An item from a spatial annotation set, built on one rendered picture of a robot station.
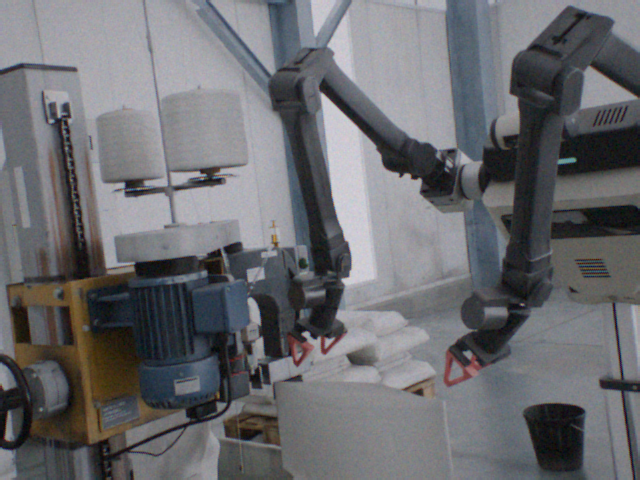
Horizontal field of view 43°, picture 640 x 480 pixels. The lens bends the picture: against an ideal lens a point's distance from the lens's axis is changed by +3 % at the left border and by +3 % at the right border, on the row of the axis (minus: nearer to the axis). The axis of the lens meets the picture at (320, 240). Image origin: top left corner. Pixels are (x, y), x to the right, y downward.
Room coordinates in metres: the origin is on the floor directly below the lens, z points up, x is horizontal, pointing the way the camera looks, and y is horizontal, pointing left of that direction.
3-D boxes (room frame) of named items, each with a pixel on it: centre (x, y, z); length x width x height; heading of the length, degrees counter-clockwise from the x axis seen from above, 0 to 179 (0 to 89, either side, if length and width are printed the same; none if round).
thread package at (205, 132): (1.65, 0.21, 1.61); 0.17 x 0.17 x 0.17
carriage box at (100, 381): (1.71, 0.46, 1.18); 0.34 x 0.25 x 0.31; 138
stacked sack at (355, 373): (4.78, 0.07, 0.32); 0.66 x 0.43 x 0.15; 140
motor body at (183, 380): (1.53, 0.30, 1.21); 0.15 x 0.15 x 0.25
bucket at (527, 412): (3.96, -1.06, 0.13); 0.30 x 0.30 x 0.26
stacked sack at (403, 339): (5.24, -0.31, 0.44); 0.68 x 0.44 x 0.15; 138
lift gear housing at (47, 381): (1.56, 0.57, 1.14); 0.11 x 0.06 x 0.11; 48
